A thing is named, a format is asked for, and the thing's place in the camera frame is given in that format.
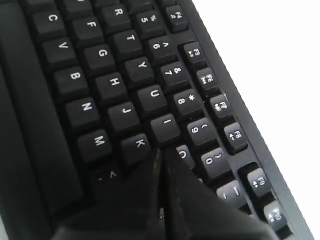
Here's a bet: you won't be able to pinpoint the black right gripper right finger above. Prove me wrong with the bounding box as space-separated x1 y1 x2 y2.
162 147 277 240

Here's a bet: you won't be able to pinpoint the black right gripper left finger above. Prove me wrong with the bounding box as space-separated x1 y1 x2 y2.
52 149 166 240

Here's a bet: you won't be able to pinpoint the black acer keyboard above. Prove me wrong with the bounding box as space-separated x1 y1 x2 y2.
0 0 313 240

